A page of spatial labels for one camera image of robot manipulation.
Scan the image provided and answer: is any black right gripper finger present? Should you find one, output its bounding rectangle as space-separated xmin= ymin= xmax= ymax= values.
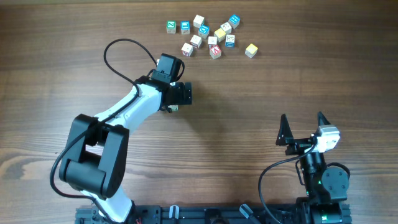
xmin=275 ymin=114 xmax=294 ymax=146
xmin=317 ymin=111 xmax=331 ymax=126

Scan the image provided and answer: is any white block green side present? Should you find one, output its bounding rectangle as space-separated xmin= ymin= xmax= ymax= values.
xmin=168 ymin=105 xmax=178 ymax=111

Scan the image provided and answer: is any white block red V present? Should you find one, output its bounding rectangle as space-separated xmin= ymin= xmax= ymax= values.
xmin=181 ymin=43 xmax=193 ymax=57

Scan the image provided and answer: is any white block red side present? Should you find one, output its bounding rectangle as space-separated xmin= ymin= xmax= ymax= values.
xmin=190 ymin=35 xmax=202 ymax=49

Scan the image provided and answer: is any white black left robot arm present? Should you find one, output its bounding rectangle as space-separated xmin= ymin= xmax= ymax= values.
xmin=52 ymin=54 xmax=192 ymax=223

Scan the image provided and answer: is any red A letter block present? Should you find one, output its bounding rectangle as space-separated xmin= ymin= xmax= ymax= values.
xmin=210 ymin=45 xmax=222 ymax=59

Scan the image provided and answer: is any small white centre block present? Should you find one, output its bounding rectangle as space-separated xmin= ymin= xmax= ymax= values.
xmin=208 ymin=36 xmax=218 ymax=49

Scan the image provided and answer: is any blue L letter block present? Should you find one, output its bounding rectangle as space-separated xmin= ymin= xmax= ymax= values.
xmin=180 ymin=21 xmax=190 ymax=35

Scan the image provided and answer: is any blue D letter block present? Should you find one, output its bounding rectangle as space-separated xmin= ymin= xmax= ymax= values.
xmin=198 ymin=25 xmax=210 ymax=39

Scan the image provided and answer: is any green Z letter block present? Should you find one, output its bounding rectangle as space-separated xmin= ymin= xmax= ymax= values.
xmin=166 ymin=21 xmax=177 ymax=34

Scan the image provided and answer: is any yellow block in cluster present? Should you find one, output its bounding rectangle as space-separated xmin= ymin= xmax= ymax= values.
xmin=214 ymin=28 xmax=226 ymax=42

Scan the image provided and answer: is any white picture block top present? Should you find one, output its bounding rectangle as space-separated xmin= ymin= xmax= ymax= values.
xmin=193 ymin=14 xmax=205 ymax=28

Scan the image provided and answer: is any white block blue bottom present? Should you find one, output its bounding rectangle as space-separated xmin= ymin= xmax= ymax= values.
xmin=225 ymin=34 xmax=235 ymax=48

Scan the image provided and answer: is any white block blue side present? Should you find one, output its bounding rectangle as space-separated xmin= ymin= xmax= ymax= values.
xmin=220 ymin=22 xmax=233 ymax=34

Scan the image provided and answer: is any lone yellow block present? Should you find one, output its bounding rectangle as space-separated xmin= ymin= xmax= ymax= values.
xmin=245 ymin=44 xmax=258 ymax=58

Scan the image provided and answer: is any blue block far right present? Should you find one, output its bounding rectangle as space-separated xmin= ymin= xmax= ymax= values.
xmin=228 ymin=14 xmax=241 ymax=29

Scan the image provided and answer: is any black right camera cable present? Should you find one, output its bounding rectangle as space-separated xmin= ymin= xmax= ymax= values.
xmin=258 ymin=143 xmax=318 ymax=224

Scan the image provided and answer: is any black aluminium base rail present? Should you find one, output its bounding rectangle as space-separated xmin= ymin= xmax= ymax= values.
xmin=74 ymin=203 xmax=353 ymax=224

